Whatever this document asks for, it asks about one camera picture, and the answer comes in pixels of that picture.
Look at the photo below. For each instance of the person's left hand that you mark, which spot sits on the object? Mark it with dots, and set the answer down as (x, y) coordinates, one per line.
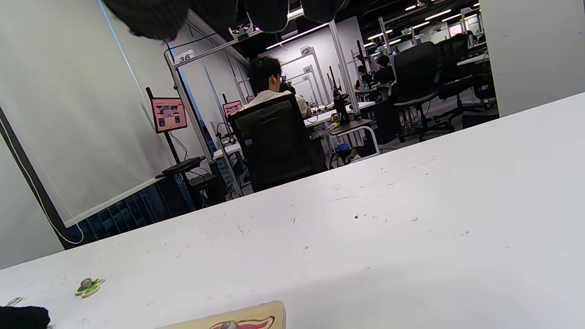
(23, 319)

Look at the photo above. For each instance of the dark brown side desk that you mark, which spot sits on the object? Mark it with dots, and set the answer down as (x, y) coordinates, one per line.
(349, 125)

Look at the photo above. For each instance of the person's right hand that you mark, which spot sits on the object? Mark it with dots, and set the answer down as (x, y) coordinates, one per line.
(151, 18)

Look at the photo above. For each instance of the seahorse puzzle piece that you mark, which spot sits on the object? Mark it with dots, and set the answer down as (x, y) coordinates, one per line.
(13, 301)

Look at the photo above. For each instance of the black swivel office chair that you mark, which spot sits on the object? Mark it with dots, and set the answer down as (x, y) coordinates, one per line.
(461, 59)
(413, 73)

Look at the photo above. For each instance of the wooden animal puzzle frame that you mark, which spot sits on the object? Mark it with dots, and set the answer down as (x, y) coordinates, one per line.
(256, 313)

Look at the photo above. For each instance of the black computer tower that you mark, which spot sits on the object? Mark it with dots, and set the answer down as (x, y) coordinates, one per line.
(208, 188)

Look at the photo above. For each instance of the glass partition panel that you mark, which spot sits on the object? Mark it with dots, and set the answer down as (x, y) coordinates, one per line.
(128, 212)

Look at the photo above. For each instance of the black keyboard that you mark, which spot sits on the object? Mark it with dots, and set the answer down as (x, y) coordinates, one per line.
(183, 165)

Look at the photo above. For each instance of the green turtle puzzle piece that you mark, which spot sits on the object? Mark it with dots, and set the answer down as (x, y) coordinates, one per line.
(89, 286)

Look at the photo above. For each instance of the black bag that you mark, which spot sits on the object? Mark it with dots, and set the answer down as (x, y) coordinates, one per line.
(345, 157)

